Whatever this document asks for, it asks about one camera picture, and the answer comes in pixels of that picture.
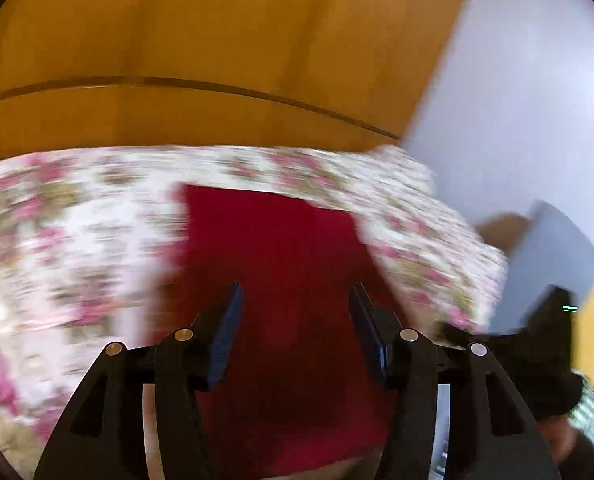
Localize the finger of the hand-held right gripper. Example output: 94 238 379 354
443 322 523 347

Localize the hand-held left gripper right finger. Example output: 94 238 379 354
349 282 560 480

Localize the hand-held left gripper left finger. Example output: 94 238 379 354
33 282 244 480

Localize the dark red sweater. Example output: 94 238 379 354
144 184 403 476

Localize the grey-blue panel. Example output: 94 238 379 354
492 200 594 333

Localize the floral bed sheet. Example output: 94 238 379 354
0 144 510 478

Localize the wooden headboard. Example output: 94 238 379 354
0 0 488 168

